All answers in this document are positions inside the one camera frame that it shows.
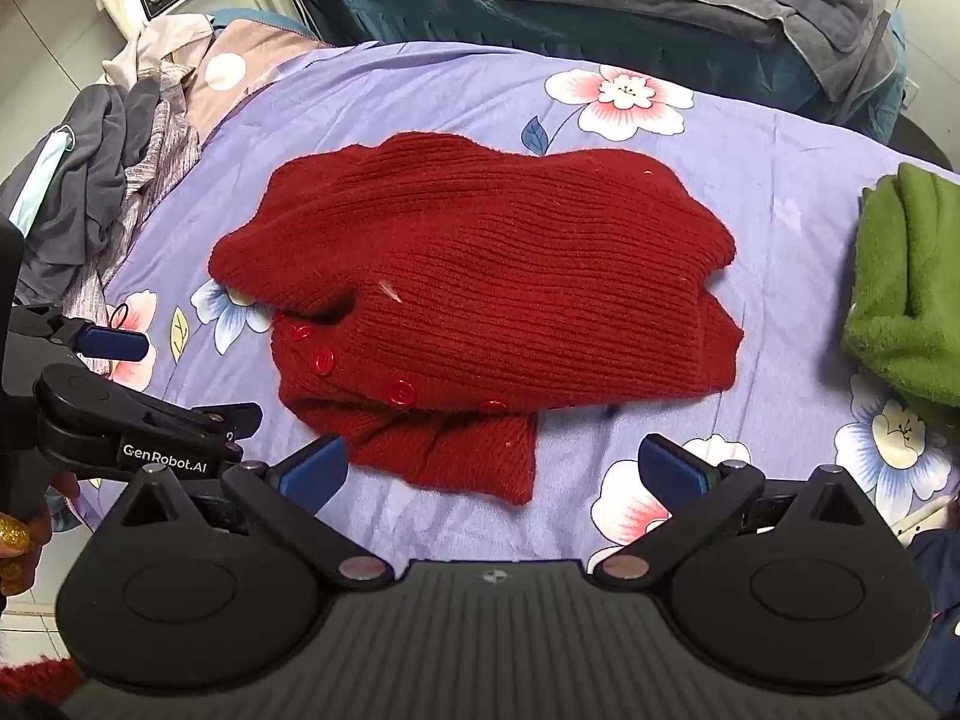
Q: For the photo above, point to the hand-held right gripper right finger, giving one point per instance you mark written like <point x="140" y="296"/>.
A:
<point x="670" y="474"/>

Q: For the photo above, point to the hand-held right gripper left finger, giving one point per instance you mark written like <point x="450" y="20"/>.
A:
<point x="313" y="474"/>

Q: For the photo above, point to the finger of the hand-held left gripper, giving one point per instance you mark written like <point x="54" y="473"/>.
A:
<point x="217" y="418"/>
<point x="112" y="341"/>

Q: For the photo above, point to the red knitted cardigan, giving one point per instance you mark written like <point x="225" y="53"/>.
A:
<point x="480" y="277"/>

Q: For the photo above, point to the person's left hand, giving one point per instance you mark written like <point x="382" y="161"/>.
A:
<point x="19" y="540"/>

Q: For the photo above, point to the dark grey garment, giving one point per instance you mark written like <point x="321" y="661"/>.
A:
<point x="82" y="187"/>

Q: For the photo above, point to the light blue face mask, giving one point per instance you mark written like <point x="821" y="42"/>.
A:
<point x="39" y="176"/>

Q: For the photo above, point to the grey striped garment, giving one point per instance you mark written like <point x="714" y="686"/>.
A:
<point x="161" y="150"/>

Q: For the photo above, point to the white stick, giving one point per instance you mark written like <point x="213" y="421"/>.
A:
<point x="924" y="517"/>

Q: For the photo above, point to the dark blue cloth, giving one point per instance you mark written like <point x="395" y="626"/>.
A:
<point x="937" y="570"/>

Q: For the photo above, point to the green fuzzy cloth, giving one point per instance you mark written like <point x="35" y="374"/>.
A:
<point x="907" y="292"/>

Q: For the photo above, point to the beige garment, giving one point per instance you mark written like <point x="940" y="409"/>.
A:
<point x="161" y="45"/>

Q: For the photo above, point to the pink pillow with white dot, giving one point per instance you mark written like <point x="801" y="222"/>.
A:
<point x="240" y="67"/>

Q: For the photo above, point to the purple floral bed sheet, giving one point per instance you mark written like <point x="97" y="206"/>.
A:
<point x="787" y="187"/>

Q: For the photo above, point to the teal bed cover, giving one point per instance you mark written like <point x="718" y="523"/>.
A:
<point x="570" y="26"/>

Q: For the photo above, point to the grey folded blanket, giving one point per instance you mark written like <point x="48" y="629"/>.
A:
<point x="802" y="7"/>

